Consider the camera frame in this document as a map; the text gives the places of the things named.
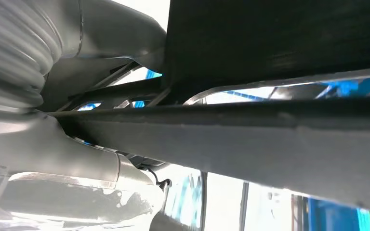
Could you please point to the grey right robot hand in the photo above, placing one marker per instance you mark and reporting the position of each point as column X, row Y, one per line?
column 51, row 162

